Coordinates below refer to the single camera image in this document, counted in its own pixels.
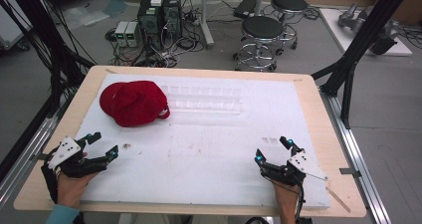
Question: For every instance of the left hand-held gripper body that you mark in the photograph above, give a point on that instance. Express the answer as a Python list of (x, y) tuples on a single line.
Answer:
[(66, 151)]

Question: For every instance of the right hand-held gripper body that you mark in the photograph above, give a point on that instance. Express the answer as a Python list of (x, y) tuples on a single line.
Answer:
[(303, 164)]

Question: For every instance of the person's right hand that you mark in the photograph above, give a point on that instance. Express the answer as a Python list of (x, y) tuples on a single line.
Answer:
[(285, 197)]

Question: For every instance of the person's left hand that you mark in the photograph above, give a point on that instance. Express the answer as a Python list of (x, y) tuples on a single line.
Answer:
[(71, 189)]

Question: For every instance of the small brown debris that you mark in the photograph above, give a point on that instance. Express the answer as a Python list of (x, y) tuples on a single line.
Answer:
[(126, 146)]

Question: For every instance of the thin wooden stick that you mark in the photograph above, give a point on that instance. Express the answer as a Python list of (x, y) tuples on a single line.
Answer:
[(338, 200)]

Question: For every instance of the white foam mat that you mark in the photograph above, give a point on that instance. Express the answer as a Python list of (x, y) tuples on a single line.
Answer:
[(205, 157)]

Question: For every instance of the red baseball cap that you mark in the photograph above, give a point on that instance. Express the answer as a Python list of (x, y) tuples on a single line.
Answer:
[(134, 103)]

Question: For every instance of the clear plastic compartment tray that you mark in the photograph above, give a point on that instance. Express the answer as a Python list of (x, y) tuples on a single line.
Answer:
[(205, 99)]

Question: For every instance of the grey power supply unit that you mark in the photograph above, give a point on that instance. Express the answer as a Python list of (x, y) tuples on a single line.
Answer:
[(132, 34), (120, 33)]

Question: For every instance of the black round stool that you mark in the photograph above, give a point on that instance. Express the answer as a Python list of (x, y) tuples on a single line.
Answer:
[(262, 28), (289, 3)]

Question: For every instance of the white floor board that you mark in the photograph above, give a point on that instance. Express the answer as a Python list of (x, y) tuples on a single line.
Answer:
[(338, 31)]

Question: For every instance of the black computer tower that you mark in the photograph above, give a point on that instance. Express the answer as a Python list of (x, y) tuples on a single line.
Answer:
[(172, 13), (148, 18)]

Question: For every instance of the black flat floor case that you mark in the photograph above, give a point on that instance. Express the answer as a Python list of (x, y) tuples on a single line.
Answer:
[(245, 8)]

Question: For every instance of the grey metal table leg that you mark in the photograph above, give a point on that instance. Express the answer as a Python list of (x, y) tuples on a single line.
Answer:
[(206, 21)]

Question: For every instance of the aluminium rail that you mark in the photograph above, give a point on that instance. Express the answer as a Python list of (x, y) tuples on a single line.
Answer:
[(23, 157), (358, 157)]

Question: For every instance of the grey metal bracket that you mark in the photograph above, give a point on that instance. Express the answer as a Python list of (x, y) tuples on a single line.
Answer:
[(350, 172)]

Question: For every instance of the black metal frame stand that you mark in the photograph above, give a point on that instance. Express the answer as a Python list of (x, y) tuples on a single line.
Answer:
[(361, 41), (43, 35)]

